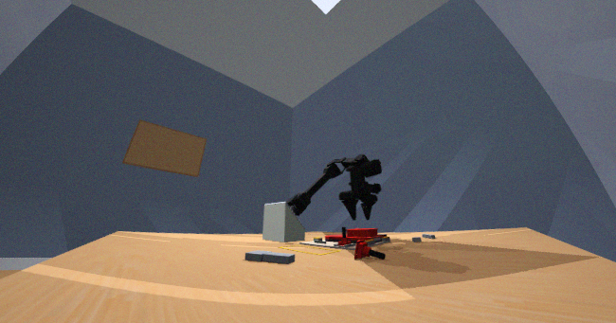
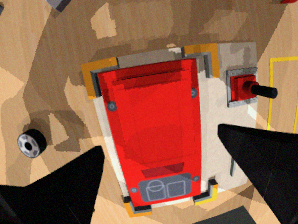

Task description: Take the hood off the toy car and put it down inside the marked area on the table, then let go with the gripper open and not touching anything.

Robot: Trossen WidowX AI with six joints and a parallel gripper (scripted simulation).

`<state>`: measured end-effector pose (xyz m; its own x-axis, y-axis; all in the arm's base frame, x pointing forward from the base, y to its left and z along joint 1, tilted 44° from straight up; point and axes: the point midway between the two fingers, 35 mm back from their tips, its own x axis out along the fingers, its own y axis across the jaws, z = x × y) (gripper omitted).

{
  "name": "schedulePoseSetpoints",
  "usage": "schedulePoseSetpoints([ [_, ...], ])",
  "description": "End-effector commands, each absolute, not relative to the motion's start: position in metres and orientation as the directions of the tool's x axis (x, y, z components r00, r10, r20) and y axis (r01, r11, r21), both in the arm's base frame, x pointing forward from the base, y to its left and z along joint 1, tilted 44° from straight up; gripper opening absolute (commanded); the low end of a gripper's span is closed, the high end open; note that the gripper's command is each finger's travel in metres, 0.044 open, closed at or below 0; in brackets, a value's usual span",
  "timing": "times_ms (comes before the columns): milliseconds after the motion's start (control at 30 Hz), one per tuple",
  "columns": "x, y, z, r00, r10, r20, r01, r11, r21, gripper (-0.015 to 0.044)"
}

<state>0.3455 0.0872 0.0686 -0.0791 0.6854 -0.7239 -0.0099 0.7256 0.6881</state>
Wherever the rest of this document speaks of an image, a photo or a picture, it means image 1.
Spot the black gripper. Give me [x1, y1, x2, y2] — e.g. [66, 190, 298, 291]
[338, 178, 378, 221]

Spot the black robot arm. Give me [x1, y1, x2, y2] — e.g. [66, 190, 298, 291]
[286, 154, 382, 216]

